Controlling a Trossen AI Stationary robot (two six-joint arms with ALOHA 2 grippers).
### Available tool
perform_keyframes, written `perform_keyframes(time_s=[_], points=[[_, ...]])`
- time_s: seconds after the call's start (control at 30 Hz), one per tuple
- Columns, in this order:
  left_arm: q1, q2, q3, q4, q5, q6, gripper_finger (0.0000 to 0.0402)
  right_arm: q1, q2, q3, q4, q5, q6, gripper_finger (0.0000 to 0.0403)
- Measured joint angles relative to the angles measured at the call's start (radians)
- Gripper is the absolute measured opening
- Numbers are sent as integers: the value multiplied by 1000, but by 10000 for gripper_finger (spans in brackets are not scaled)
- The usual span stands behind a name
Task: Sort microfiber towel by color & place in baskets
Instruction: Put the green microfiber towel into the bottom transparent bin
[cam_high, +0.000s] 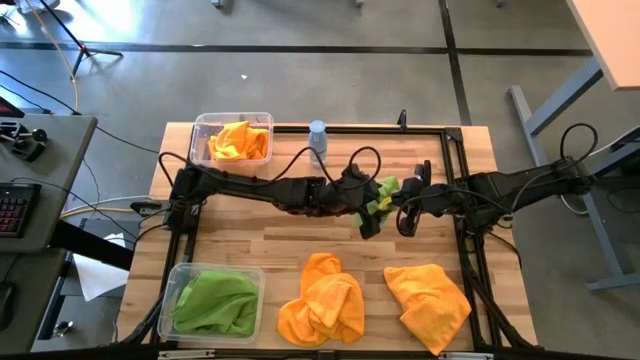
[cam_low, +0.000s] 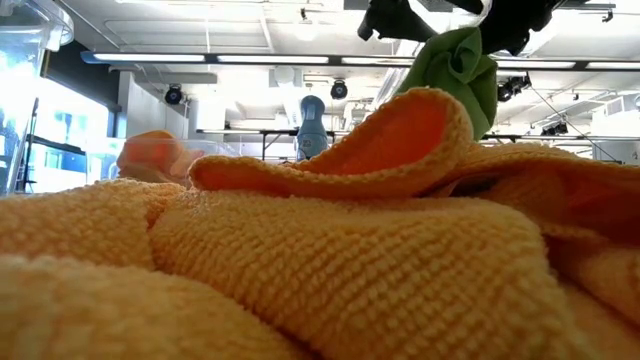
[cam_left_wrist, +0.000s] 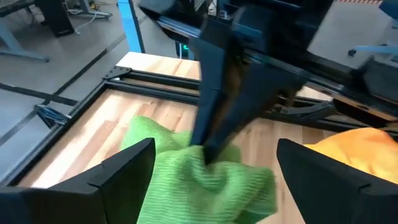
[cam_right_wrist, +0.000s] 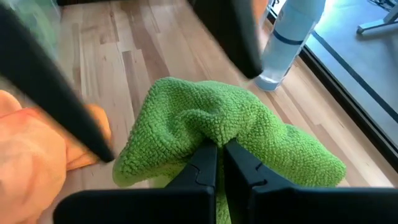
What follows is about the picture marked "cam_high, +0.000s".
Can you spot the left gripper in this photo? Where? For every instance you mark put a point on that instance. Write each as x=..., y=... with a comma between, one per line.
x=357, y=192

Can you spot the black frame post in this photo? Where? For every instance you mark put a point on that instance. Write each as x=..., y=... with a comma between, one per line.
x=402, y=120

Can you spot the clear plastic bin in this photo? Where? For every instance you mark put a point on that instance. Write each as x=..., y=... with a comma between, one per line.
x=167, y=325
x=200, y=161

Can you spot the silver frame bracket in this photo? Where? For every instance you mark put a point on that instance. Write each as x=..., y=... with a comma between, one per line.
x=465, y=356
x=186, y=354

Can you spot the black tripod stand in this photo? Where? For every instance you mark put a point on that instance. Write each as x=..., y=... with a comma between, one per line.
x=84, y=50

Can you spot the black desk crossbar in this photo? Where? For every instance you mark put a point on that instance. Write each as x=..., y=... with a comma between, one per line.
x=90, y=245

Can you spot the pale blue plastic bottle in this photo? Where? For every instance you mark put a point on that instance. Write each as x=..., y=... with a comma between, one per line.
x=317, y=135

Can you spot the white paper sheet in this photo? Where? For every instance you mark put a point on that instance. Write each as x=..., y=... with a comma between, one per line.
x=97, y=277

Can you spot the black computer mouse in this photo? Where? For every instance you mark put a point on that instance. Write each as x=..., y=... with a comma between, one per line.
x=4, y=305

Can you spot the grey side desk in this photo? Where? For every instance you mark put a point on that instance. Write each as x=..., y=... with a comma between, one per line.
x=60, y=150

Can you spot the black aluminium table frame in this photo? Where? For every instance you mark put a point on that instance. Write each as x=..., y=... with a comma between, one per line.
x=360, y=130

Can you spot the white desk top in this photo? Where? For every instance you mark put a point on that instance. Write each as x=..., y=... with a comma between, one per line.
x=615, y=40

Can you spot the black keyboard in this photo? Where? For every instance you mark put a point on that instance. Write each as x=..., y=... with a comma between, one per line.
x=15, y=210

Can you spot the grey chair caster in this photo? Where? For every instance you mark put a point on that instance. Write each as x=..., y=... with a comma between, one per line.
x=217, y=3

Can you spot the blue-grey desk frame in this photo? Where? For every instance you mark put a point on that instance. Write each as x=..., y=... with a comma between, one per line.
x=607, y=250

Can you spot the black device with red edge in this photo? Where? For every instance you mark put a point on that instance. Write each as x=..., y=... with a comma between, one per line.
x=7, y=109

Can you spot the black clamp device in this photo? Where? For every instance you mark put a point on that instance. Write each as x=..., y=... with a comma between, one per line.
x=25, y=142

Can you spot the silver caster wheel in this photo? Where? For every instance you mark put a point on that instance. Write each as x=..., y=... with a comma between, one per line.
x=62, y=327

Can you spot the grey desk leg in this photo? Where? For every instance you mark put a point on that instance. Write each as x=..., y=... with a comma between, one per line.
x=560, y=97

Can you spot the green microfiber towel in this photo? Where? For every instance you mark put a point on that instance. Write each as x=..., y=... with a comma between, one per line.
x=220, y=305
x=387, y=187

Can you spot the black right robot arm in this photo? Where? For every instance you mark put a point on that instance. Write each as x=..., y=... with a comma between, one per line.
x=520, y=185

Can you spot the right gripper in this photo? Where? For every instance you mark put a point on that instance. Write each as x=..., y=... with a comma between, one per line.
x=432, y=200

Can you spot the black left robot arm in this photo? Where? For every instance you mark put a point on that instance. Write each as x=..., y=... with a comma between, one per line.
x=260, y=190

